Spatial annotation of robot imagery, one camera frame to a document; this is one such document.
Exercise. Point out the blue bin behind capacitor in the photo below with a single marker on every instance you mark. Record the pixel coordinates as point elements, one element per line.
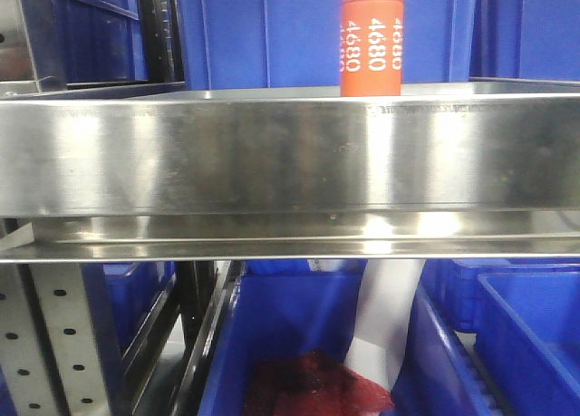
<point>243,44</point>

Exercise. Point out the blue bin lower left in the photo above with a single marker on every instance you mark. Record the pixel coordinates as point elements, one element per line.
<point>133,288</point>

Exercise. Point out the blue bin upper left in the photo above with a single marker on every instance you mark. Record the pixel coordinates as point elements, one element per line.
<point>101,40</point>

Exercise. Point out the blue bin lower right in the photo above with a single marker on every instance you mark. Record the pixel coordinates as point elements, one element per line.
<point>493,337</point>

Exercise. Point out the blue bin with red contents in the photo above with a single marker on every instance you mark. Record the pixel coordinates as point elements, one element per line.
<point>280,316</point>

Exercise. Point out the perforated metal upright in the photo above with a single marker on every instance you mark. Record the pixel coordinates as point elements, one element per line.
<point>59,348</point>

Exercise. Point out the blue bin upper right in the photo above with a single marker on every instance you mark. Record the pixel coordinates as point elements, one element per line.
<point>527,39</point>

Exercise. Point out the orange cylindrical capacitor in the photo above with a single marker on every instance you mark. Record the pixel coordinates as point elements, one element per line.
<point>371,50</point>

